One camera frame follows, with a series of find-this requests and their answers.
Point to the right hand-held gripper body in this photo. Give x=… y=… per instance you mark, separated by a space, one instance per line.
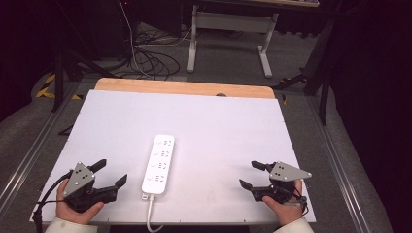
x=285 y=173

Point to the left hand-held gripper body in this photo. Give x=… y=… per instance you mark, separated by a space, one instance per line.
x=77 y=181

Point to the person's left hand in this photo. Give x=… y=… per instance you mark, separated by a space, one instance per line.
x=73 y=212

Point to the person's right hand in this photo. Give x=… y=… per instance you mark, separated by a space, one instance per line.
x=285 y=212

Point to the white power strip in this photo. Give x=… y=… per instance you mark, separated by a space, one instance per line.
x=158 y=165

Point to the yellow black floor tape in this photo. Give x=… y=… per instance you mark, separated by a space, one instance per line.
x=48 y=88

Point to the black metal stand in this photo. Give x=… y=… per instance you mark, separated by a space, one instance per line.
x=319 y=64
x=63 y=73

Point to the dark cabinet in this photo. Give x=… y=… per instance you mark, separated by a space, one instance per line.
x=103 y=27

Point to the aluminium floor rail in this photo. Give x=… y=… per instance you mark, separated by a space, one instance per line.
x=29 y=152
x=338 y=155

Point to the white metal desk frame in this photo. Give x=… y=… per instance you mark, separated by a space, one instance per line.
x=228 y=22

